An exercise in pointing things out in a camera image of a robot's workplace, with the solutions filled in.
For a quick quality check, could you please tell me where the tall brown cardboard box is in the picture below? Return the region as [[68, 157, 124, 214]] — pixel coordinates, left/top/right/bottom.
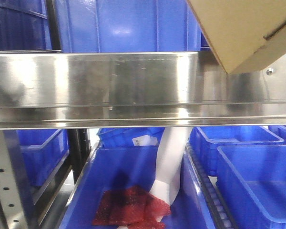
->
[[188, 0, 286, 74]]

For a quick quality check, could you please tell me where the perforated metal shelf upright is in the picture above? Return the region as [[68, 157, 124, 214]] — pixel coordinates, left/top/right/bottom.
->
[[0, 130, 38, 229]]

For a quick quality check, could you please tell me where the white paper label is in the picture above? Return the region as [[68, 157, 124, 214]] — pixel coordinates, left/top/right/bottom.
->
[[132, 135, 158, 146]]

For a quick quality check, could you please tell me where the blue bin centre back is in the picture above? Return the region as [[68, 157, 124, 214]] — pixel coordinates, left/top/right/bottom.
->
[[97, 127, 165, 148]]

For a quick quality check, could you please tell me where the blue bin lower centre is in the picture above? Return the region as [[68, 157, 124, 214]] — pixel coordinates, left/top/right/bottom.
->
[[59, 146, 215, 229]]

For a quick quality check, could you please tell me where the blue bin lower right back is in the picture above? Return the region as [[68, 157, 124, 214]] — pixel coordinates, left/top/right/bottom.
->
[[189, 125, 284, 177]]

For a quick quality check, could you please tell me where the red bubble wrap sheet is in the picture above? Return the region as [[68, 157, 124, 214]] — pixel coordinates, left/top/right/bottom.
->
[[92, 186, 171, 229]]

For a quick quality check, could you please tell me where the large blue bin upper middle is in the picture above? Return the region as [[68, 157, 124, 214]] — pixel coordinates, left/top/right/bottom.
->
[[55, 0, 202, 52]]

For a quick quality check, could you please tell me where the blue bin lower left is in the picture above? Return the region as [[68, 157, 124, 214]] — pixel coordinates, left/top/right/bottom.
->
[[17, 129, 69, 187]]

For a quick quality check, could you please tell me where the blue bin lower right front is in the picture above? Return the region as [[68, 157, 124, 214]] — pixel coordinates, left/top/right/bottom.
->
[[217, 145, 286, 229]]

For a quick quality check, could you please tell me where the blue bin far right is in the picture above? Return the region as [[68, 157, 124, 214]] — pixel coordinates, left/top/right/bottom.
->
[[268, 125, 286, 145]]

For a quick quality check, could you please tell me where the dark blue bin upper left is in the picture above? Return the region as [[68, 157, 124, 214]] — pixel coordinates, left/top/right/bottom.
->
[[0, 0, 52, 51]]

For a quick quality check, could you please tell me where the black shelf post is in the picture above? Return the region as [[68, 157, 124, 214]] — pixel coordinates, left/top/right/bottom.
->
[[67, 129, 90, 183]]

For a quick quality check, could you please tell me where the stainless steel shelf rail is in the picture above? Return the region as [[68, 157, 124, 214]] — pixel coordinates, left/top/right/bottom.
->
[[0, 51, 286, 130]]

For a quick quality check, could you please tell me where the black roller track rail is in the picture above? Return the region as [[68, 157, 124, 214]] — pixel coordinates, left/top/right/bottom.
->
[[186, 143, 237, 229]]

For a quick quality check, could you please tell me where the screw on shelf rail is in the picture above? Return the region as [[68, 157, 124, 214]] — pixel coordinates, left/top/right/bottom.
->
[[266, 68, 275, 75]]

